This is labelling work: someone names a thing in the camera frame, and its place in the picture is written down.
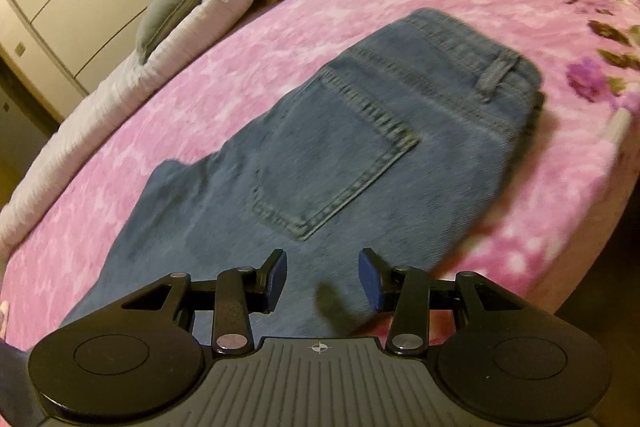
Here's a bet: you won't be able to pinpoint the pink rose pattern blanket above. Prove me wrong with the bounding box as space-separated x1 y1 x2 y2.
0 0 640 343

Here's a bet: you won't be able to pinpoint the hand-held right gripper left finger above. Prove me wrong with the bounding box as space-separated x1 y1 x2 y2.
121 249 289 357

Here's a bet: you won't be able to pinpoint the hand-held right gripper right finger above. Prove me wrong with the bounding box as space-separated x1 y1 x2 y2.
360 248 527 356

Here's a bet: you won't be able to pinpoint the blue denim jeans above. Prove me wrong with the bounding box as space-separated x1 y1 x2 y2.
60 7 546 333

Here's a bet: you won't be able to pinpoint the beige striped duvet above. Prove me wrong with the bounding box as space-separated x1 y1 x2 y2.
0 0 351 253

